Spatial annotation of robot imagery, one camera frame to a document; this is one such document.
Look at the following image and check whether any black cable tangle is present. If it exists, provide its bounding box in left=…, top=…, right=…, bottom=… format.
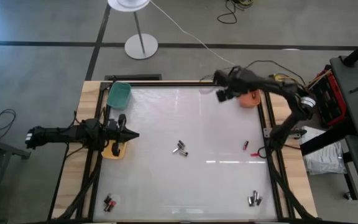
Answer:
left=216, top=0, right=255, bottom=25

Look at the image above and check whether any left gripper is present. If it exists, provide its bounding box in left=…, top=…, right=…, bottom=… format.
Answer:
left=103, top=113, right=140, bottom=157

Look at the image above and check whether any white translucent table mat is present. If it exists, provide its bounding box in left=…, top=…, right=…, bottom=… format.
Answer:
left=92, top=85, right=278, bottom=222

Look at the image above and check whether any white plastic bag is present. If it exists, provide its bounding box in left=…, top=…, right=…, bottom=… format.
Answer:
left=300, top=126, right=348, bottom=175

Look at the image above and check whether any black cable loop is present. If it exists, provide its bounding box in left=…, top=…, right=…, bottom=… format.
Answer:
left=0, top=108, right=17, bottom=141

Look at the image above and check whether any grey metal table frame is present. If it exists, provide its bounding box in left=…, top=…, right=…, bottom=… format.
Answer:
left=0, top=124, right=32, bottom=224

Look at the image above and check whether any red toolbox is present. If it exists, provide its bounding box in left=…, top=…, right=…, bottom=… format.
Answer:
left=308, top=64, right=347, bottom=128

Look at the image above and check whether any yellow plastic bin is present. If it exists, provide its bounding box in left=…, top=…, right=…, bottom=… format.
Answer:
left=101, top=139, right=127, bottom=161

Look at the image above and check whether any black floor cable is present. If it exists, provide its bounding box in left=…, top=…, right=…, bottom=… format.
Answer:
left=246, top=60, right=307, bottom=85

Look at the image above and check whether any orange plastic bin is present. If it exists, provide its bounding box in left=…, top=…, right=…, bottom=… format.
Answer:
left=237, top=89, right=262, bottom=109

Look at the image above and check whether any yellow cable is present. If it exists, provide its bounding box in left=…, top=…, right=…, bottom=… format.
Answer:
left=267, top=73, right=298, bottom=86

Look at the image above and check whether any black desk base beam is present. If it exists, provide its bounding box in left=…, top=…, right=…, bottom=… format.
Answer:
left=299, top=123, right=358, bottom=156

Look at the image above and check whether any white floor stand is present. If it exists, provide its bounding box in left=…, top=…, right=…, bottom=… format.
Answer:
left=107, top=0, right=159, bottom=60

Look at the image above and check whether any white cable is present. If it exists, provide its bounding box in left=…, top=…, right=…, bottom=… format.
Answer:
left=149, top=0, right=236, bottom=65

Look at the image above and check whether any teal plastic bin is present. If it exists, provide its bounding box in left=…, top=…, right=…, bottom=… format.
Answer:
left=106, top=82, right=132, bottom=110

